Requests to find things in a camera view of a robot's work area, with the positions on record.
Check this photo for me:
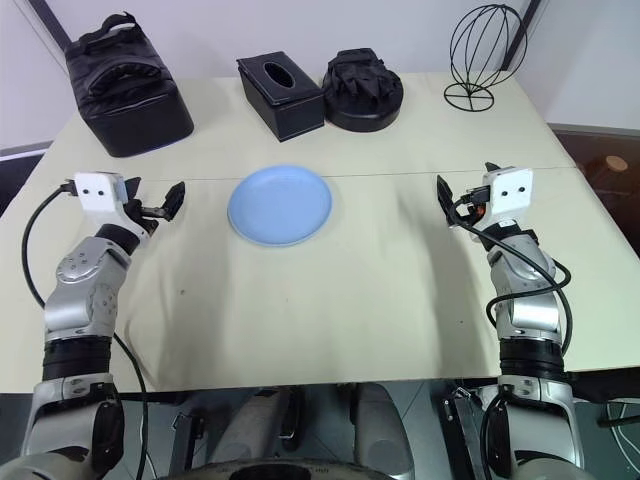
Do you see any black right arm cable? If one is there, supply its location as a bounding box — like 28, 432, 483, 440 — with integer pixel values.
447, 192, 574, 362

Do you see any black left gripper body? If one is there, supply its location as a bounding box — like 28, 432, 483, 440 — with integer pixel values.
121, 197, 167, 237

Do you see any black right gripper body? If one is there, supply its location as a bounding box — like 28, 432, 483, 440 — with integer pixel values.
451, 183, 494, 227

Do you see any black leather tissue box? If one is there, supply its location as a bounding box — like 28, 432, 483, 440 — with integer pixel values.
235, 50, 326, 144

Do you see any cream tablecloth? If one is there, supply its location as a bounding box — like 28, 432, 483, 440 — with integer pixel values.
0, 72, 640, 396

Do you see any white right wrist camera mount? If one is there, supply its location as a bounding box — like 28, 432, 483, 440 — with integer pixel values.
482, 166, 533, 220

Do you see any grey rounded robot leg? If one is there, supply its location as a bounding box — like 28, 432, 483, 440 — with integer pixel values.
219, 388, 304, 464
349, 383, 417, 469

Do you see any black wire head-shaped stand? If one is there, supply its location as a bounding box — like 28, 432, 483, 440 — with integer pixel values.
443, 3, 531, 114

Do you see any large black padded bag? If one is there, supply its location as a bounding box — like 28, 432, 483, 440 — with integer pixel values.
65, 12, 196, 159

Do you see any round black cushion with gloves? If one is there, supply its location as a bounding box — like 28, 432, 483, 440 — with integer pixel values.
321, 47, 406, 134

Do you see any black metal bracket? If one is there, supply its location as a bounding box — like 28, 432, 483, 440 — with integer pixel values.
171, 410, 205, 474
438, 383, 474, 454

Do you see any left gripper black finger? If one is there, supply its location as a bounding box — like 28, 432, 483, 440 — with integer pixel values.
158, 181, 188, 223
119, 177, 143, 204

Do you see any light blue round plate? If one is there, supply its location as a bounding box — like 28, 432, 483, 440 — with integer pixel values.
226, 164, 334, 247

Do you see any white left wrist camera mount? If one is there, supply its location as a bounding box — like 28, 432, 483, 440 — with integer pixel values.
73, 171, 152, 247

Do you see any silver robot torso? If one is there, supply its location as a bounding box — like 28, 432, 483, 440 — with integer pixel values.
0, 447, 640, 480

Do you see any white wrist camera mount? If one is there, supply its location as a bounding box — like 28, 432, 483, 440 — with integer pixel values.
73, 171, 152, 247
482, 166, 533, 220

